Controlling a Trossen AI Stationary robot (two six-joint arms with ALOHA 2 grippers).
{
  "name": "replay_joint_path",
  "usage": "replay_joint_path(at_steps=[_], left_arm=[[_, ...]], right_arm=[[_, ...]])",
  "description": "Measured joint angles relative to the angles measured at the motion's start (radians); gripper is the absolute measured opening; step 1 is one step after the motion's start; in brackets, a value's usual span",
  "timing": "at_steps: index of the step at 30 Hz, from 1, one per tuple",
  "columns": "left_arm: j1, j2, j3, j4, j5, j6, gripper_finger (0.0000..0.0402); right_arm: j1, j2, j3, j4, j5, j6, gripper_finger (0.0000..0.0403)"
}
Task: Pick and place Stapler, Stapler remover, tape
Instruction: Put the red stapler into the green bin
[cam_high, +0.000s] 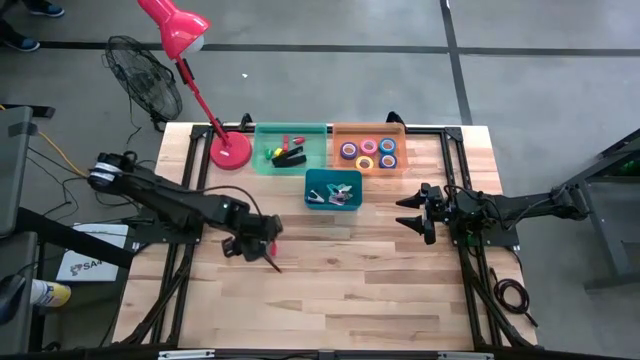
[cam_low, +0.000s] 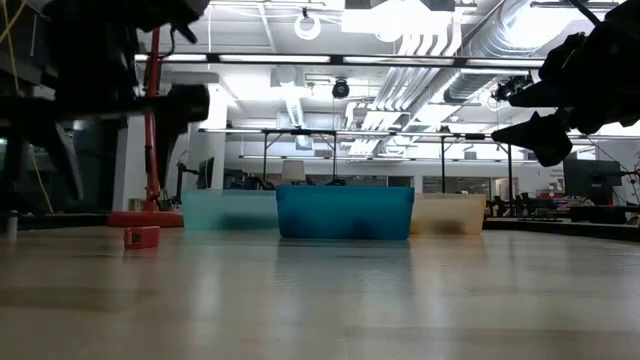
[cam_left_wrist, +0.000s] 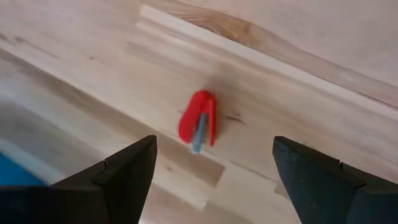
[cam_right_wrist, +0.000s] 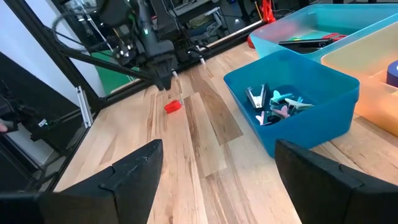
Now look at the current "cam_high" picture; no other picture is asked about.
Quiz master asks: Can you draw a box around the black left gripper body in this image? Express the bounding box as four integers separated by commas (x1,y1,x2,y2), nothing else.
222,212,284,262

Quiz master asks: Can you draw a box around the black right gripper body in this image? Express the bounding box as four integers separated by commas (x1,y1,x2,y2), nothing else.
420,183,482,246

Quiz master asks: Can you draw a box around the large black stapler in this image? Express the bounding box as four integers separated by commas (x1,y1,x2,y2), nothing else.
271,145,308,169

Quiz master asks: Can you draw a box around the blue plastic bin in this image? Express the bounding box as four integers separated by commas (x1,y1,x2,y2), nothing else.
303,168,364,212

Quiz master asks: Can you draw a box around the red desk lamp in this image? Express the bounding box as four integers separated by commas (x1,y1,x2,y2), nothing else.
137,0,254,172

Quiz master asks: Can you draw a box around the orange plastic bin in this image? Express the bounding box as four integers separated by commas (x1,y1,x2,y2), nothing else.
332,122,410,177

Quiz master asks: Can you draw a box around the green translucent plastic bin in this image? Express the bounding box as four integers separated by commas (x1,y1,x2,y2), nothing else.
252,122,330,177

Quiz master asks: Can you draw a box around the white printed paper sheet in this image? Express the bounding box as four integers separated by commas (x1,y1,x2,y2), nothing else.
55,222,130,283

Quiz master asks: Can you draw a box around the black metal stand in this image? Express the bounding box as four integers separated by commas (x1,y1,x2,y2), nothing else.
551,127,640,292

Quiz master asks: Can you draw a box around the black diagonal stand leg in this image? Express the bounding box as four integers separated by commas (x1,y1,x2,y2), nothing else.
17,206,136,270

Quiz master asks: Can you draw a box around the black floor fan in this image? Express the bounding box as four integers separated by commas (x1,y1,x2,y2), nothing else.
103,34,184,132

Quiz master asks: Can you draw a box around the yellow white spray can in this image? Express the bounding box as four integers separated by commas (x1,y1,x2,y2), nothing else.
29,278,73,308

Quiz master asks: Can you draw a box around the grey desk panel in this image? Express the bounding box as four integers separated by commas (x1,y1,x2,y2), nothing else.
0,232,40,357
0,105,35,239

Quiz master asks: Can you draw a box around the black computer mouse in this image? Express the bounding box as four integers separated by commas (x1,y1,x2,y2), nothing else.
0,273,27,325

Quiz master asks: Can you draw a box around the person's shoe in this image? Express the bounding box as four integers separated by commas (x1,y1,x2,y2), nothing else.
0,34,41,53
23,0,67,19

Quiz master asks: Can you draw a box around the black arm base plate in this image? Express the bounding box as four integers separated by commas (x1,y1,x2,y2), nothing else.
447,206,522,250
133,214,207,246

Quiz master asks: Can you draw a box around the coiled black cable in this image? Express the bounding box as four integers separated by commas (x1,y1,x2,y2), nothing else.
492,267,540,329

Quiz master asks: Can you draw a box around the black aluminium table frame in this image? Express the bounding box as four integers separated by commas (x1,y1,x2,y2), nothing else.
112,122,539,360

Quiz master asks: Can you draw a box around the silver metal bracket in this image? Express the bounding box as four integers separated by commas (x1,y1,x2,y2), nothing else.
157,349,216,360
437,351,495,360

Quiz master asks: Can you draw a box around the yellow cable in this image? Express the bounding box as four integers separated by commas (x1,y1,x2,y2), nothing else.
0,102,100,182

